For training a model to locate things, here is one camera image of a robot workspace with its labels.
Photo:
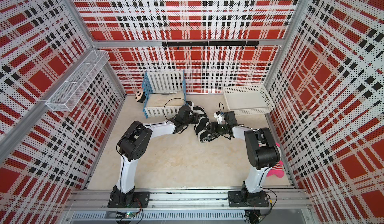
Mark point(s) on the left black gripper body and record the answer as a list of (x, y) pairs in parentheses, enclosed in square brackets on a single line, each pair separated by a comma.
[(192, 119)]

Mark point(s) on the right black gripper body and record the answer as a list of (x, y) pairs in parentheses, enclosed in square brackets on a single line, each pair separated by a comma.
[(219, 129)]

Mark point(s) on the grey zebra plush pillowcase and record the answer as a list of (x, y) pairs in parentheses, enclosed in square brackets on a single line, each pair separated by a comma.
[(202, 125)]

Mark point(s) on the white plastic basket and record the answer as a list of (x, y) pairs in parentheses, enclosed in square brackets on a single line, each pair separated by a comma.
[(248, 100)]

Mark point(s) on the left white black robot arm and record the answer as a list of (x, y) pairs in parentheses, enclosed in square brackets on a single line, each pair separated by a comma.
[(134, 142)]

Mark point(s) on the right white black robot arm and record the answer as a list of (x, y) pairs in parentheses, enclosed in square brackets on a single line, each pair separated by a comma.
[(262, 153)]

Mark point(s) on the blue white toy crib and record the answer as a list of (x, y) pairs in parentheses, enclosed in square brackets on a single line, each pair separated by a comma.
[(164, 91)]

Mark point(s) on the panda plush toy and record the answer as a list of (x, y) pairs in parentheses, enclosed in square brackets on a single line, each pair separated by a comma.
[(140, 95)]

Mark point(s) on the white pink plush doll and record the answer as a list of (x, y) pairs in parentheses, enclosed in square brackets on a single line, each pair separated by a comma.
[(277, 170)]

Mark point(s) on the green circuit board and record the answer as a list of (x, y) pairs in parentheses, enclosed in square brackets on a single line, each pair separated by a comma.
[(126, 215)]

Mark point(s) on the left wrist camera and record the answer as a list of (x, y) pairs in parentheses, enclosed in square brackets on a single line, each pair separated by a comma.
[(190, 104)]

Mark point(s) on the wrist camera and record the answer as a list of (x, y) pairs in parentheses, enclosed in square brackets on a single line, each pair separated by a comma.
[(190, 104), (220, 117)]

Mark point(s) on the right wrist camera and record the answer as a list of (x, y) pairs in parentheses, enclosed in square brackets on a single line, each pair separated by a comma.
[(220, 117)]

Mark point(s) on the black hook rail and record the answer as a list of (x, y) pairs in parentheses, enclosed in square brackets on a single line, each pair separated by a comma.
[(210, 43)]

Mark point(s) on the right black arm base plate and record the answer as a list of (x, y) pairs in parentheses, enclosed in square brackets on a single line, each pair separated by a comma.
[(244, 199)]

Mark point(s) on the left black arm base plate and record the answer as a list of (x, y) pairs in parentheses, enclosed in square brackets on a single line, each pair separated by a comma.
[(138, 198)]

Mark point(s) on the white wire mesh shelf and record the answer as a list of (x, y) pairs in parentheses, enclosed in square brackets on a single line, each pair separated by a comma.
[(67, 96)]

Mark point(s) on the aluminium mounting rail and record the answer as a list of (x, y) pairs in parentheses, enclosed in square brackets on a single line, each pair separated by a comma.
[(203, 205)]

